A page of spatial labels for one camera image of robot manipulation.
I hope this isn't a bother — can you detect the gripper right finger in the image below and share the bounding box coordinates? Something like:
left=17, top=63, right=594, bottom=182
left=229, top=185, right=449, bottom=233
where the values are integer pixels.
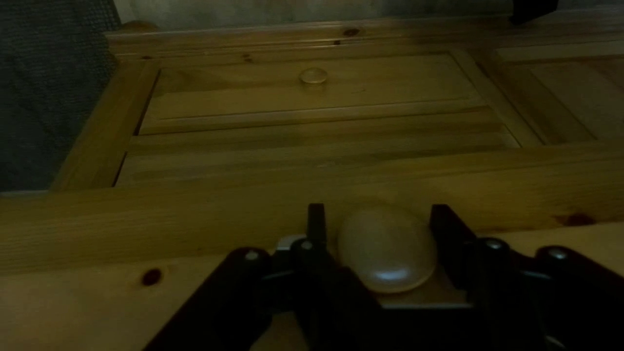
left=429, top=203, right=624, bottom=351

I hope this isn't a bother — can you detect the wooden drawer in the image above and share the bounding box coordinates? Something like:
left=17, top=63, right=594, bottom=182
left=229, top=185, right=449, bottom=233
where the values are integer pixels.
left=493, top=41, right=624, bottom=143
left=115, top=51, right=522, bottom=189
left=0, top=217, right=624, bottom=351

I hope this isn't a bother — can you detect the grey fabric furniture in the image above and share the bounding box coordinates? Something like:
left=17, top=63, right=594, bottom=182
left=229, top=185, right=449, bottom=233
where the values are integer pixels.
left=0, top=0, right=122, bottom=194

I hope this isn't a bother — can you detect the round wooden drawer knob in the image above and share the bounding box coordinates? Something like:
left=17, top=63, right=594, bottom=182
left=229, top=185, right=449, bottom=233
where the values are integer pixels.
left=335, top=205, right=438, bottom=294
left=299, top=67, right=329, bottom=86

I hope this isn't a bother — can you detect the black object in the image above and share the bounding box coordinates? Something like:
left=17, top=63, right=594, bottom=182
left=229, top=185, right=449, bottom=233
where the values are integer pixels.
left=509, top=0, right=559, bottom=25

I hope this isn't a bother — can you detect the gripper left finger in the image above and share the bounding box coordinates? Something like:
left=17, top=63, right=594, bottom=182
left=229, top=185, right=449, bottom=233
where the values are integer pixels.
left=144, top=203, right=382, bottom=351

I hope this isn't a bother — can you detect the wooden dresser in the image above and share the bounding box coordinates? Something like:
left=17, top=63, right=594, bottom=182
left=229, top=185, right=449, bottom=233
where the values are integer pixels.
left=0, top=7, right=624, bottom=351

